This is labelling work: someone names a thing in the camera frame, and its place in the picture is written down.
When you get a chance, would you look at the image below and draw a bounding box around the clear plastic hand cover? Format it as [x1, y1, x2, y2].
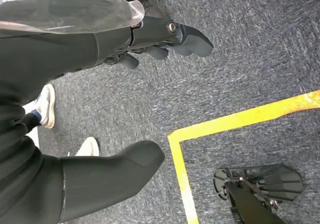
[0, 0, 146, 39]

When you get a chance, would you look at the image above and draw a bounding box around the yellow floor tape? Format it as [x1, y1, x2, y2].
[166, 89, 320, 224]

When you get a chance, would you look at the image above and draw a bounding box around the black robot foot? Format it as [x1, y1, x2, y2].
[213, 163, 304, 224]

